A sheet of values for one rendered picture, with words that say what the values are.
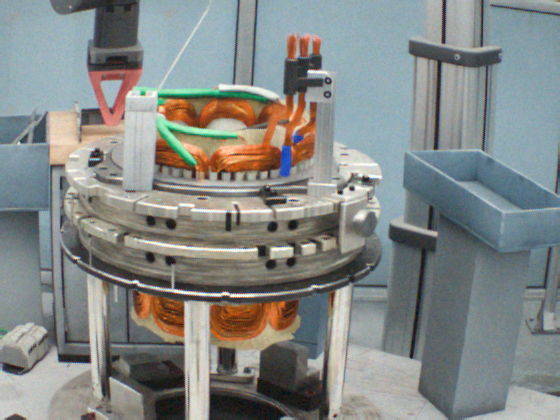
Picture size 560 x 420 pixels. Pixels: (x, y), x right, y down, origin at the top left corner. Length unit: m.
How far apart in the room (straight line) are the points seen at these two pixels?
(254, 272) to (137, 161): 0.15
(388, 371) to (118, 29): 0.55
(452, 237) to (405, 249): 0.29
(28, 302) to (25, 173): 0.18
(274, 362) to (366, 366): 0.20
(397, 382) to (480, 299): 0.21
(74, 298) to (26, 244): 0.09
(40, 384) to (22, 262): 0.16
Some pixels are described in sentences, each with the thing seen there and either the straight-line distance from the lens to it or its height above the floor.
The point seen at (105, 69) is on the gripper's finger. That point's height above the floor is 1.15.
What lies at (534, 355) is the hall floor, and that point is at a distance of 3.63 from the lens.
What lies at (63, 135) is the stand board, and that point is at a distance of 1.49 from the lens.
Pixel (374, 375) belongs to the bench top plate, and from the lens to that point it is 1.54.
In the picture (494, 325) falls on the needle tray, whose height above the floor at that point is 0.90.
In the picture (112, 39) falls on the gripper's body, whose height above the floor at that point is 1.19.
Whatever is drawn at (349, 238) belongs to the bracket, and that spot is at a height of 1.06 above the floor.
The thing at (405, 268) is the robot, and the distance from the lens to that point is 1.68.
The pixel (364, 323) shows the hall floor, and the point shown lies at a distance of 3.80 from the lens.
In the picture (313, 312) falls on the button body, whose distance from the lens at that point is 1.56.
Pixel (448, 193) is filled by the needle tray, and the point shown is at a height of 1.05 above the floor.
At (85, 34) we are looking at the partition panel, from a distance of 3.53.
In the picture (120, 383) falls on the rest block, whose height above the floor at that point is 0.87.
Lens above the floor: 1.42
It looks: 17 degrees down
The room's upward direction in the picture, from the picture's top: 3 degrees clockwise
